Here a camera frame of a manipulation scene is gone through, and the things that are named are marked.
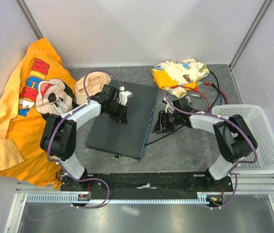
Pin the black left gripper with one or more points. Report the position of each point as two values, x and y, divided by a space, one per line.
123 119

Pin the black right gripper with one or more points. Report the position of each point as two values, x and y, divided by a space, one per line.
161 127

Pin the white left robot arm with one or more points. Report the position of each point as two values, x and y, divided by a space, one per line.
60 132

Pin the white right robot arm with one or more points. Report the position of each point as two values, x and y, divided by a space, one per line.
233 136

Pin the small silver metal piece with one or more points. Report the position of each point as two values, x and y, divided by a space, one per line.
188 100

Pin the beige bucket hat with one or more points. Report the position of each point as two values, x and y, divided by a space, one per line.
93 83

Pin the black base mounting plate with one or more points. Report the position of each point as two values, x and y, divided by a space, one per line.
180 181

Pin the patterned white yellow cloth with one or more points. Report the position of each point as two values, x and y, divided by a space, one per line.
179 77

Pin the orange Mickey t-shirt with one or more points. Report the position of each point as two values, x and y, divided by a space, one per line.
38 87

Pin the white perforated plastic basket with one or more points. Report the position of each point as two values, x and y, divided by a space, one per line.
257 122

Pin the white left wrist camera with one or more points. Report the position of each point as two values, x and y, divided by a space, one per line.
124 95

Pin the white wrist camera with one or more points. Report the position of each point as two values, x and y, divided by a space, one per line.
124 95
168 107

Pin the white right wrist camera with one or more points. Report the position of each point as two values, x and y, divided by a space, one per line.
168 107

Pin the slotted grey cable duct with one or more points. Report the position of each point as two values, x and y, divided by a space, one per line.
85 199

